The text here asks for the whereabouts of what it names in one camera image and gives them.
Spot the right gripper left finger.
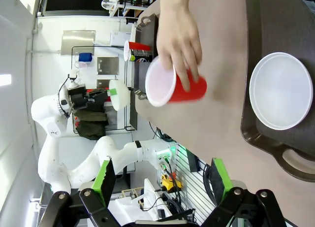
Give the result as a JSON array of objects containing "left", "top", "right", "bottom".
[{"left": 40, "top": 157, "right": 118, "bottom": 227}]

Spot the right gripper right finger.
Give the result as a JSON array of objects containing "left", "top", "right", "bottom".
[{"left": 201, "top": 157, "right": 289, "bottom": 227}]

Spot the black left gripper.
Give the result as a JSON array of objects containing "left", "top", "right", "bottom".
[{"left": 67, "top": 86, "right": 119, "bottom": 107}]

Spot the white round bowl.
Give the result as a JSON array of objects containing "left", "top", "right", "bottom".
[
  {"left": 249, "top": 52, "right": 313, "bottom": 131},
  {"left": 108, "top": 79, "right": 130, "bottom": 111}
]

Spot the red plastic cup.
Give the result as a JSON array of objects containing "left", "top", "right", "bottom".
[
  {"left": 124, "top": 39, "right": 151, "bottom": 56},
  {"left": 145, "top": 55, "right": 207, "bottom": 108}
]

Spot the person's left hand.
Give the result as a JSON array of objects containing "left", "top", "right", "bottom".
[{"left": 157, "top": 7, "right": 203, "bottom": 93}]

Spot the dark green jacket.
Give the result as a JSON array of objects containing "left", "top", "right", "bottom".
[{"left": 73, "top": 110, "right": 110, "bottom": 141}]

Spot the grey square metal plate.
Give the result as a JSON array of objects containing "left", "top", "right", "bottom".
[{"left": 96, "top": 56, "right": 120, "bottom": 76}]

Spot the blue box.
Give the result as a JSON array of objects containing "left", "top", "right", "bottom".
[{"left": 78, "top": 52, "right": 94, "bottom": 63}]

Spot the yellow emergency stop box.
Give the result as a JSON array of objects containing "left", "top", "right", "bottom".
[{"left": 161, "top": 174, "right": 183, "bottom": 192}]

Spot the white carton box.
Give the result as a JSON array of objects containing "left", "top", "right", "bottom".
[{"left": 110, "top": 31, "right": 131, "bottom": 47}]

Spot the brown plastic tray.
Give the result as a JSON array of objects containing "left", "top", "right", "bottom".
[
  {"left": 240, "top": 0, "right": 315, "bottom": 181},
  {"left": 134, "top": 13, "right": 159, "bottom": 101}
]

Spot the black wire frame rack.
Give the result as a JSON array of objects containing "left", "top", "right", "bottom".
[{"left": 71, "top": 45, "right": 137, "bottom": 134}]

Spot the black cable bundle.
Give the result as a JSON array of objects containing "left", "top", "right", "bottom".
[{"left": 203, "top": 162, "right": 219, "bottom": 204}]

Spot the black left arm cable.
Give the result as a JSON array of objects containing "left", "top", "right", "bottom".
[{"left": 58, "top": 74, "right": 74, "bottom": 118}]

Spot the grey metal wall panel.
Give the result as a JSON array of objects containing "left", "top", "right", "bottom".
[{"left": 61, "top": 30, "right": 96, "bottom": 56}]

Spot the black base connector cable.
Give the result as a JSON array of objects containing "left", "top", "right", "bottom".
[{"left": 159, "top": 162, "right": 184, "bottom": 214}]

